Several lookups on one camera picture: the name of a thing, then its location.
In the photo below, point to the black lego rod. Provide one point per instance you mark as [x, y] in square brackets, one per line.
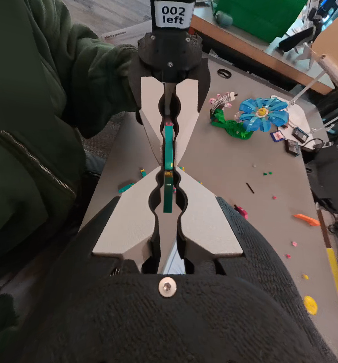
[250, 188]

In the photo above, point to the magenta lego piece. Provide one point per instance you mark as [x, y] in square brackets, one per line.
[242, 211]

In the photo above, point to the white paper sheet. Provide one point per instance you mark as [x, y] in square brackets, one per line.
[126, 32]

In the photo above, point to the white metal stand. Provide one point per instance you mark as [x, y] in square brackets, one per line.
[307, 82]

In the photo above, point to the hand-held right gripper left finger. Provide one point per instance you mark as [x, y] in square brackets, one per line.
[123, 227]

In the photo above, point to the green lego plant base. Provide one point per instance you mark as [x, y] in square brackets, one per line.
[234, 129]

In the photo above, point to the yellow lego disc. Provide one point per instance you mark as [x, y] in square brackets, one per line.
[310, 305]

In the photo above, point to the person's left forearm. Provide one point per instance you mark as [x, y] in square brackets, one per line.
[101, 76]

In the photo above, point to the black battery pack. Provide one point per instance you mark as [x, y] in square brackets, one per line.
[292, 147]

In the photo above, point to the yellow and teal lego piece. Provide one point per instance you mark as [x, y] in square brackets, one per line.
[143, 172]

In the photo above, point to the blue lego flower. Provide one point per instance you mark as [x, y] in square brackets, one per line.
[261, 113]

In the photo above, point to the green bin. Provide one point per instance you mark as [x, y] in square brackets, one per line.
[259, 17]

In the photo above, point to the black labelled battery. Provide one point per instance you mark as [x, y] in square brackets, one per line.
[300, 134]

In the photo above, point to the wooden top desk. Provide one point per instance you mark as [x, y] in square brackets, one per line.
[242, 48]

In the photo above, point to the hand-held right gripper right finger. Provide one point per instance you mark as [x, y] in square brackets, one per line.
[208, 227]

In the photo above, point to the small orange brick separator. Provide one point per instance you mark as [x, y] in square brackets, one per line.
[306, 219]

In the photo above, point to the teal lego leaf piece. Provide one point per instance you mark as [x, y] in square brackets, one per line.
[168, 147]
[126, 187]

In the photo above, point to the person's green jacket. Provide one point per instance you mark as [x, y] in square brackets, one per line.
[24, 141]

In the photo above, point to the pink blossom lego branch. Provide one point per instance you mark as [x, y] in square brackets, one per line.
[221, 100]

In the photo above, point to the grey green pouch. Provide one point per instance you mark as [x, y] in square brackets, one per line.
[224, 18]

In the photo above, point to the black bag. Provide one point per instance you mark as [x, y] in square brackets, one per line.
[330, 178]

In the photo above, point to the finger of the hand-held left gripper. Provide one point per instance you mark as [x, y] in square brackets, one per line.
[189, 107]
[149, 107]

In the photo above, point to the beige panel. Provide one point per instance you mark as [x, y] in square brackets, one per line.
[336, 42]

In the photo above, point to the blue printed card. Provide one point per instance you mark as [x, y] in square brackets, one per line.
[277, 136]

